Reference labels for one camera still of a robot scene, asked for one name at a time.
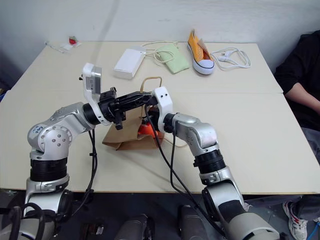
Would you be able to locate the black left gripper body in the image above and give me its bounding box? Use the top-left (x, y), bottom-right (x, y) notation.
top-left (98, 86), bottom-right (127, 131)

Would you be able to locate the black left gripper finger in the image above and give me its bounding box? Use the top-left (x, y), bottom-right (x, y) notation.
top-left (123, 95), bottom-right (153, 113)
top-left (116, 90), bottom-right (154, 104)

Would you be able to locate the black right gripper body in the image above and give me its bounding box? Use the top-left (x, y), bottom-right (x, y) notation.
top-left (146, 104), bottom-right (161, 133)

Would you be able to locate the orange plush toy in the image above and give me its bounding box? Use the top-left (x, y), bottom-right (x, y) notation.
top-left (138, 123), bottom-right (165, 141)

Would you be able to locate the brown paper bag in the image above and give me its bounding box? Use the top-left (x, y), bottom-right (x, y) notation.
top-left (101, 76), bottom-right (188, 151)

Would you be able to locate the white rectangular box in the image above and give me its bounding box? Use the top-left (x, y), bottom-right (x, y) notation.
top-left (111, 45), bottom-right (148, 80)

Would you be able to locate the light green fabric pouch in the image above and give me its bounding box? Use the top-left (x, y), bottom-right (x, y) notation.
top-left (154, 44), bottom-right (190, 75)

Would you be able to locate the red toy in clear wrapper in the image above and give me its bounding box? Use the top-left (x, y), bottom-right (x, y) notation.
top-left (59, 35), bottom-right (83, 54)

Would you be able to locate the yellow canvas sneaker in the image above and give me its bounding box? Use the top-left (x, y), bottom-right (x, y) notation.
top-left (186, 29), bottom-right (216, 76)

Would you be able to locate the white pen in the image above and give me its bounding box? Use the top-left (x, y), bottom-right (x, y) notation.
top-left (44, 40), bottom-right (65, 54)

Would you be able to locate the dark rounded shape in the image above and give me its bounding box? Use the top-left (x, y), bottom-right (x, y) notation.
top-left (116, 213), bottom-right (154, 240)
top-left (177, 204), bottom-right (210, 240)

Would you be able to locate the person in black jacket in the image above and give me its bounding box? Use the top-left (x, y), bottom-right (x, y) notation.
top-left (273, 29), bottom-right (320, 223)

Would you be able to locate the white and red sneaker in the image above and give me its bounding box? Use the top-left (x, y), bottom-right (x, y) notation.
top-left (282, 199), bottom-right (309, 240)

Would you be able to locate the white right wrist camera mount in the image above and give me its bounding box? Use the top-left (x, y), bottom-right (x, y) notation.
top-left (151, 86), bottom-right (175, 133)

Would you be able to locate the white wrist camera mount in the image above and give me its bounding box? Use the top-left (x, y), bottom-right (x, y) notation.
top-left (78, 62), bottom-right (113, 127)
top-left (151, 86), bottom-right (175, 133)

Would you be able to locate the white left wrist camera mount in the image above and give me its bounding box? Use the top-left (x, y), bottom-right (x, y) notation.
top-left (78, 62), bottom-right (113, 127)

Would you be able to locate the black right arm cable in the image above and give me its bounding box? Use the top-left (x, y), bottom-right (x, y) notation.
top-left (144, 96), bottom-right (228, 238)

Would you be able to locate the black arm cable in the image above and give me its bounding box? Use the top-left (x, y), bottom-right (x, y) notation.
top-left (56, 126), bottom-right (99, 221)
top-left (144, 96), bottom-right (228, 238)

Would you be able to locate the cream cord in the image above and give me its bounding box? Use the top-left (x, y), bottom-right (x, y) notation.
top-left (140, 40), bottom-right (181, 68)

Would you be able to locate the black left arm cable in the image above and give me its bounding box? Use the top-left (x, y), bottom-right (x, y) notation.
top-left (56, 126), bottom-right (99, 221)

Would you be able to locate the white power cable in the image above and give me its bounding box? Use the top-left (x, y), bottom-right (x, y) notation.
top-left (210, 47), bottom-right (252, 72)

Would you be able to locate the black strap loop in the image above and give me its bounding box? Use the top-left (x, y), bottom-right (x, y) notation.
top-left (0, 201), bottom-right (52, 240)

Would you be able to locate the blue cable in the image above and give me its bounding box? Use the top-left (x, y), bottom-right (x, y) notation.
top-left (308, 219), bottom-right (320, 240)

